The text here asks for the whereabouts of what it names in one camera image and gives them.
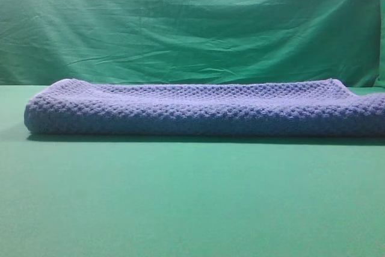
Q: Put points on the blue waffle-weave towel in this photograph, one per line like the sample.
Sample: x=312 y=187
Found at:
x=311 y=108

